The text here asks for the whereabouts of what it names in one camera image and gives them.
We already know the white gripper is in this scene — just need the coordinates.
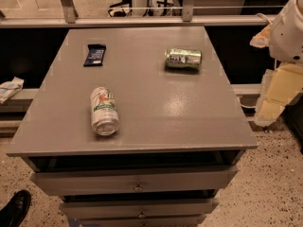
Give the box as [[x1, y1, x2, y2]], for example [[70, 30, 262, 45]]
[[250, 0, 303, 127]]

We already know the white 7up can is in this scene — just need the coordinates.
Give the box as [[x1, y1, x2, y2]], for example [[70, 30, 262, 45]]
[[90, 87, 119, 136]]

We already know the green soda can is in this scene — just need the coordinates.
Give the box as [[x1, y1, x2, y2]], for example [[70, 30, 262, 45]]
[[165, 48, 202, 71]]

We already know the grey drawer cabinet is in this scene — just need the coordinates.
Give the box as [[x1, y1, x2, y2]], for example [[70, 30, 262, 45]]
[[6, 26, 258, 227]]

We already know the dark blue snack packet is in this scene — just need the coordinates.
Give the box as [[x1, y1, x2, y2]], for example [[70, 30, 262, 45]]
[[83, 44, 106, 67]]

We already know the bottom grey drawer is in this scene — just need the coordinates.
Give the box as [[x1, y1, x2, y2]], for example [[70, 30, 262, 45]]
[[80, 215, 205, 227]]

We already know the grey drawer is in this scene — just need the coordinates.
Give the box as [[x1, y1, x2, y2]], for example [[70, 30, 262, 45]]
[[60, 199, 219, 219], [80, 215, 205, 227], [31, 166, 238, 196]]

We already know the middle grey drawer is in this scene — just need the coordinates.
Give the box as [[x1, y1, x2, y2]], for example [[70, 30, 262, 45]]
[[60, 199, 219, 219]]

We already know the top grey drawer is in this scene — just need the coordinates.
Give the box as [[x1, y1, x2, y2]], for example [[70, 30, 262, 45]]
[[31, 166, 238, 196]]

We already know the white folded cloth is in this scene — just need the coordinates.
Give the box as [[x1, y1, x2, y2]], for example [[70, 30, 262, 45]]
[[0, 77, 24, 104]]

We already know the black shoe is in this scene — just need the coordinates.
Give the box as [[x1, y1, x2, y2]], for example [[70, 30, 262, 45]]
[[0, 190, 31, 227]]

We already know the white cable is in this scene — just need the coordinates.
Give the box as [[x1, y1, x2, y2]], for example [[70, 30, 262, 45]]
[[256, 12, 273, 25]]

